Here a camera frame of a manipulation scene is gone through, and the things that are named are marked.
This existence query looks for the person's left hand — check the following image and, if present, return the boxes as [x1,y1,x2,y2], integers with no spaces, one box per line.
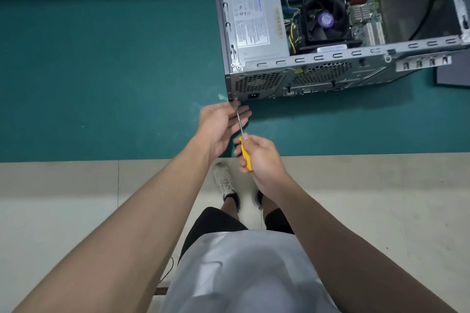
[194,100,253,166]

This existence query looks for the person's right hand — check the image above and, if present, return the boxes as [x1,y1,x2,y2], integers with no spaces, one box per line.
[233,134,291,203]

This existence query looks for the yellow-handled screwdriver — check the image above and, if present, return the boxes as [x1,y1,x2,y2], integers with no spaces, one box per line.
[235,108,254,173]

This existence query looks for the silver power supply unit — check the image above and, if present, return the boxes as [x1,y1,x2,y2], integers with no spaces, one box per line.
[227,0,291,64]

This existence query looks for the yellow and black cable bundle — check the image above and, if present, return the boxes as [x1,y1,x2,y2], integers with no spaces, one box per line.
[279,0,333,55]

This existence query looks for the desktop computer case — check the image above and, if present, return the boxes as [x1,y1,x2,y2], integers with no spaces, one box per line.
[209,0,470,103]

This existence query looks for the black side panel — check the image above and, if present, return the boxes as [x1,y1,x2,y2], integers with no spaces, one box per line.
[436,55,470,88]

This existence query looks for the person's left forearm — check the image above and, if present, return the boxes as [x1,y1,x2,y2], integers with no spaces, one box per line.
[13,136,217,313]

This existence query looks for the person's right forearm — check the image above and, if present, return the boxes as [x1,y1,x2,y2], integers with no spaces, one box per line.
[262,177,458,313]

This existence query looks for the person's black shorts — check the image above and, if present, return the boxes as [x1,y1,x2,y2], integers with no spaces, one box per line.
[178,207,295,266]

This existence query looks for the person's white shirt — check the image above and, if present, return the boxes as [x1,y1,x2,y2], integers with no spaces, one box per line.
[160,229,340,313]

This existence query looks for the green floor mat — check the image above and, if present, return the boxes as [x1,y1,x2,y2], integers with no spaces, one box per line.
[0,0,470,163]

